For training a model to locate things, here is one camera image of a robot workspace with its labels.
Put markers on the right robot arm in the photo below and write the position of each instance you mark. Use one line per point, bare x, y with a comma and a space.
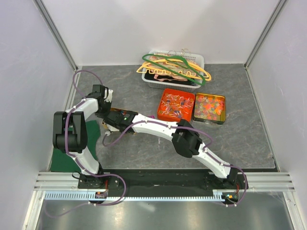
184, 137

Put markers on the gold tin of gummies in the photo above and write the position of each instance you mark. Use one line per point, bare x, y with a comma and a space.
209, 109

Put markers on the grey cable duct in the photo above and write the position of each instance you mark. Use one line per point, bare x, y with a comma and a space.
101, 195

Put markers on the floral pink cloth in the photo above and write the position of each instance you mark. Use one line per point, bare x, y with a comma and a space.
168, 69

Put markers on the orange tray of lollipops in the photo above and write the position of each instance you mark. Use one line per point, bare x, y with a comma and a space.
175, 105

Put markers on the green cloth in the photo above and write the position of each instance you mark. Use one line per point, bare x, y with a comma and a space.
63, 163

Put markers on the yellow clothes hanger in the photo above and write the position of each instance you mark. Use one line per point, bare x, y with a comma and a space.
184, 68

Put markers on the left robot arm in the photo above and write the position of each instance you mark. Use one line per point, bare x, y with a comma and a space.
70, 134

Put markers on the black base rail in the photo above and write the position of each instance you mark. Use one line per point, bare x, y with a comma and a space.
203, 179

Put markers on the orange clothes hanger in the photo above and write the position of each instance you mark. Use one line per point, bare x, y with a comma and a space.
177, 70

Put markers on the black garment in basket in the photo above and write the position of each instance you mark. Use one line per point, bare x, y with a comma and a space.
168, 79

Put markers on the green clothes hanger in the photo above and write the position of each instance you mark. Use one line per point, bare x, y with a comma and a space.
177, 68

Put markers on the gold tin of candies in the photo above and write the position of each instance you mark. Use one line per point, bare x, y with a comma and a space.
120, 111

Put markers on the white plastic basket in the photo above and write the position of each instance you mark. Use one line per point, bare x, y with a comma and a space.
173, 56

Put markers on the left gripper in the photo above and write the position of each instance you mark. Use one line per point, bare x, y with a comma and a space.
102, 115

